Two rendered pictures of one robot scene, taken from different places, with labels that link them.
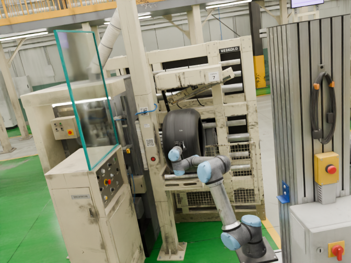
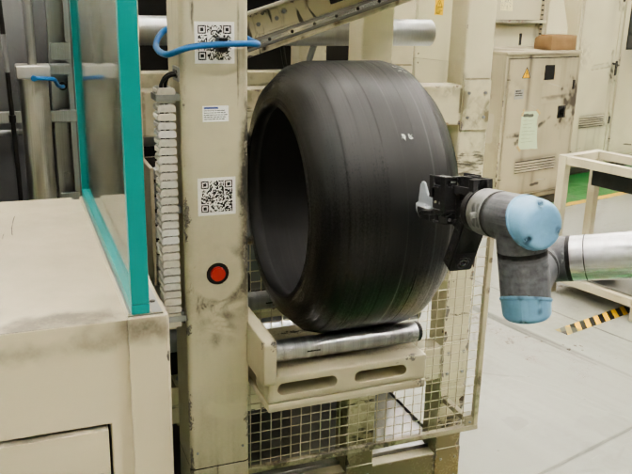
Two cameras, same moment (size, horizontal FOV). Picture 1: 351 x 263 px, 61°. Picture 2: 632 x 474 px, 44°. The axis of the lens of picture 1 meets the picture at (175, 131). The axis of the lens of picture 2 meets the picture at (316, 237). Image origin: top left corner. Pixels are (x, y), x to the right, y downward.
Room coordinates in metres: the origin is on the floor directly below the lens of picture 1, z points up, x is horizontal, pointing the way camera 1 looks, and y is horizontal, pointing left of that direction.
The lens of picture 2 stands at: (1.24, 0.92, 1.59)
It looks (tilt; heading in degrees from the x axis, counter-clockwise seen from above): 17 degrees down; 326
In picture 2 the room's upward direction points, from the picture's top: 1 degrees clockwise
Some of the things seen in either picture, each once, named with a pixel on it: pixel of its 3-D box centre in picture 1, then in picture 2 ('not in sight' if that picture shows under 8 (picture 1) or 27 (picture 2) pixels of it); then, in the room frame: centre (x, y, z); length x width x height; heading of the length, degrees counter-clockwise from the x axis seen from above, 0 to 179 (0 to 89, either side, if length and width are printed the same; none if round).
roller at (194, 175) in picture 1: (182, 175); (345, 340); (2.46, 0.00, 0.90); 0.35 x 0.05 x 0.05; 77
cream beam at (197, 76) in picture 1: (189, 77); not in sight; (2.86, -0.21, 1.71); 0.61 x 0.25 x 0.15; 77
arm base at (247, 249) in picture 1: (253, 242); not in sight; (1.59, -0.37, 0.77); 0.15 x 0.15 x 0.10
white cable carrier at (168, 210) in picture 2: (142, 145); (169, 210); (2.63, 0.32, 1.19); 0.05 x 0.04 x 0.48; 167
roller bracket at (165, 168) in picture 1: (165, 170); (244, 326); (2.64, 0.15, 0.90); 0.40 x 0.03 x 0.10; 167
